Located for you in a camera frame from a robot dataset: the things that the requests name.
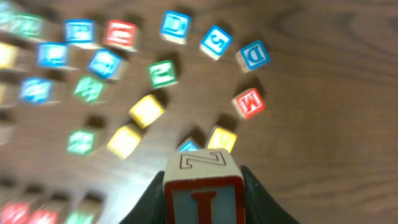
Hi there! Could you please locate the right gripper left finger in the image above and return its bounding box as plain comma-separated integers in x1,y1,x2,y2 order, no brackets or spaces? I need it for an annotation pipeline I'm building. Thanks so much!
119,171,165,224

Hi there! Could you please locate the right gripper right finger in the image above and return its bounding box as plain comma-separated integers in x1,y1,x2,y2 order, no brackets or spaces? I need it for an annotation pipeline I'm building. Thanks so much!
241,166,299,224

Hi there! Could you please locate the red I block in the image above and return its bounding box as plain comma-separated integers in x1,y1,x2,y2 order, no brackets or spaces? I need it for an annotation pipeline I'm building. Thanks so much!
162,149,246,224

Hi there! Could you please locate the green R block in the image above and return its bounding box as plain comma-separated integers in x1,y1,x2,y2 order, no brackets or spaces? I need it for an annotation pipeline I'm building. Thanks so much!
64,199,103,224

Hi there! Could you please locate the red U block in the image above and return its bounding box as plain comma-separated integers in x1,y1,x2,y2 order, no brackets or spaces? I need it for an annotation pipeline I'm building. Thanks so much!
27,200,68,224

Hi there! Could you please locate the red E block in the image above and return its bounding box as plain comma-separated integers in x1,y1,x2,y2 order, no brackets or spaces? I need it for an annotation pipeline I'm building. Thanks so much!
1,198,32,224

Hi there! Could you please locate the yellow block centre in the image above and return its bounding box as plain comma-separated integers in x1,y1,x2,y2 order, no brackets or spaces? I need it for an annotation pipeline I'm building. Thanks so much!
106,124,142,159

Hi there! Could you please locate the blue T block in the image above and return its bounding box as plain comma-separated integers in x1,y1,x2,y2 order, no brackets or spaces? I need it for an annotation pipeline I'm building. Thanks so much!
177,137,201,152

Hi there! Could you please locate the yellow K block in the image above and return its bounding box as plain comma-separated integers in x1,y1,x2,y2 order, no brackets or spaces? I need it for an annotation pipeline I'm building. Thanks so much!
206,126,238,153

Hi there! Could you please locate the green 4 block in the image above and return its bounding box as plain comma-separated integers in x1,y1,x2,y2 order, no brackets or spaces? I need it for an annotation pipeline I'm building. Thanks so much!
67,128,96,156

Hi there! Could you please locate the yellow G block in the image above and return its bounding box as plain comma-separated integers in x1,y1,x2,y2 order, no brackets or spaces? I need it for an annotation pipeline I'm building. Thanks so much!
129,94,165,128

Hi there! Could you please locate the red M block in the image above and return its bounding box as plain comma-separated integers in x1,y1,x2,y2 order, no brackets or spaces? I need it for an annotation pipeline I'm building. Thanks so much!
232,88,266,119

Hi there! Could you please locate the green B block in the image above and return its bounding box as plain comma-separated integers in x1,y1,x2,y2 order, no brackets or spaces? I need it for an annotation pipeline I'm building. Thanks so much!
73,75,106,104

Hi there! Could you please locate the green J block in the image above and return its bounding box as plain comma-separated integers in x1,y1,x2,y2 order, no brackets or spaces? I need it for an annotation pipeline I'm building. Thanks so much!
147,60,178,89

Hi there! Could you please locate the blue D block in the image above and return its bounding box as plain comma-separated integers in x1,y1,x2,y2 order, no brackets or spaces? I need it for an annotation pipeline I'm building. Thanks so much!
235,40,271,73

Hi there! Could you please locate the blue H block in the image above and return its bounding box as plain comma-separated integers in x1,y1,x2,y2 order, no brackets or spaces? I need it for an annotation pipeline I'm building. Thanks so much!
87,48,127,80

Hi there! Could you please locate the blue 2 block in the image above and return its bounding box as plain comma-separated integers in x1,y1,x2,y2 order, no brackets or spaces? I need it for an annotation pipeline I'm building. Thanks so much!
18,77,62,105

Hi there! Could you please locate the blue S block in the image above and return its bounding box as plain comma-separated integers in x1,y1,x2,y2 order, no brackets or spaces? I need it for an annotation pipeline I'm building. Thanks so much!
200,25,233,60

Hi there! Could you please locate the red C block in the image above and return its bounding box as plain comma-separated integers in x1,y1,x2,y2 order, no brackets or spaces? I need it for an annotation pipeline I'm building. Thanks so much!
103,20,139,52

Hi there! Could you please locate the blue L block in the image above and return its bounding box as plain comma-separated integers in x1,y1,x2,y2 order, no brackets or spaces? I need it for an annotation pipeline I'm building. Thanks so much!
35,42,77,70

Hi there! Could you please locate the blue J block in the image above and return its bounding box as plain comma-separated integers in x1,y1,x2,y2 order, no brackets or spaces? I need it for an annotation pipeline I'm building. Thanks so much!
159,10,191,45

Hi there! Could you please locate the blue P block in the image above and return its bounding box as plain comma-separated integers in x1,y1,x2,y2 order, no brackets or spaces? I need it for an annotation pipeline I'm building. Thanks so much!
64,19,100,49

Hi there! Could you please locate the yellow S block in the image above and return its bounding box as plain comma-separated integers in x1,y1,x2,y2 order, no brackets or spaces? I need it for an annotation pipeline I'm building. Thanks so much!
1,42,20,70

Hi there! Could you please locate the green Z block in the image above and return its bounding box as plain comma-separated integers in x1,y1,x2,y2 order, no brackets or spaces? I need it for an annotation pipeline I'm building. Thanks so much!
9,12,45,42

